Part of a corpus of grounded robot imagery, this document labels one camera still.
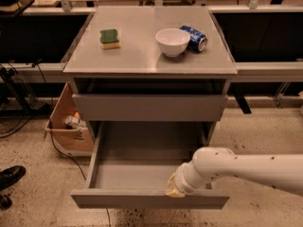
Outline grey drawer cabinet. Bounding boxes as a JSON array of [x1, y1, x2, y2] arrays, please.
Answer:
[[64, 7, 237, 146]]

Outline silver can in box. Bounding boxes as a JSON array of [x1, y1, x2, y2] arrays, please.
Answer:
[[64, 115, 86, 129]]

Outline blue soda can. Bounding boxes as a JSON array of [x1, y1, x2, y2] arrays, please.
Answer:
[[180, 26, 207, 52]]

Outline grey top drawer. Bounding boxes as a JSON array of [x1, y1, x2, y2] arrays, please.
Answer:
[[72, 94, 227, 122]]

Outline cardboard box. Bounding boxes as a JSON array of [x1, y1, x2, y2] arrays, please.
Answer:
[[45, 82, 94, 156]]

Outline green yellow sponge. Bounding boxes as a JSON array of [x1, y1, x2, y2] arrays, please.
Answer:
[[99, 28, 120, 50]]

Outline black stand at left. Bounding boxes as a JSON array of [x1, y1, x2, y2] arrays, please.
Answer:
[[0, 66, 50, 115]]

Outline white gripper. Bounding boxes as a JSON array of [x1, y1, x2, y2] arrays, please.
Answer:
[[165, 162, 203, 198]]

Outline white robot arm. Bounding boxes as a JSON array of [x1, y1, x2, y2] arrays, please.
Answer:
[[166, 147, 303, 198]]

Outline black floor cable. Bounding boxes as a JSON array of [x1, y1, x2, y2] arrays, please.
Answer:
[[32, 60, 112, 227]]

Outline orange item in box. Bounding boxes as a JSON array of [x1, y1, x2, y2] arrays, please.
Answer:
[[73, 112, 80, 119]]

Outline grey metal rail frame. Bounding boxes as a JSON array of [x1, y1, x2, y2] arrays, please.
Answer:
[[13, 7, 303, 82]]

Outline white bowl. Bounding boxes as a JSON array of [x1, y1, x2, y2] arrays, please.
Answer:
[[155, 28, 190, 57]]

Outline grey drawer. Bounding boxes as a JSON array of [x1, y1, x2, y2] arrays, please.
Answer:
[[71, 122, 229, 209], [72, 94, 227, 122]]

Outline black shoe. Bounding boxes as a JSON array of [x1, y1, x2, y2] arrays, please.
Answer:
[[0, 166, 26, 191], [0, 195, 12, 209]]

